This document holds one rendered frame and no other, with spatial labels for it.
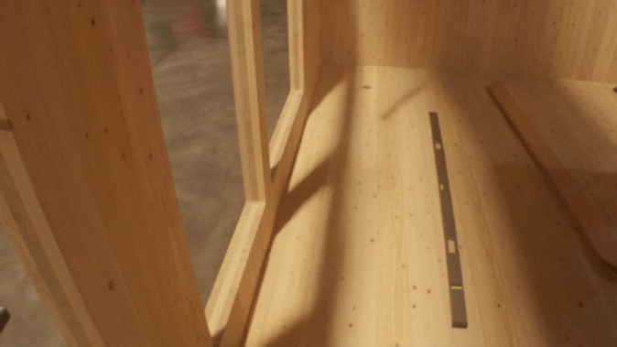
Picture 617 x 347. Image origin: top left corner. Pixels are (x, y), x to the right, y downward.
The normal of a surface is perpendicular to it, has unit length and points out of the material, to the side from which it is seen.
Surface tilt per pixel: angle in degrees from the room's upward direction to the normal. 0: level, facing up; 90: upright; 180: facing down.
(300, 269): 0
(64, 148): 90
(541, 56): 90
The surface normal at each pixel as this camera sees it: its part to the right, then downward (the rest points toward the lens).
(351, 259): -0.02, -0.83
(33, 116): 0.99, 0.06
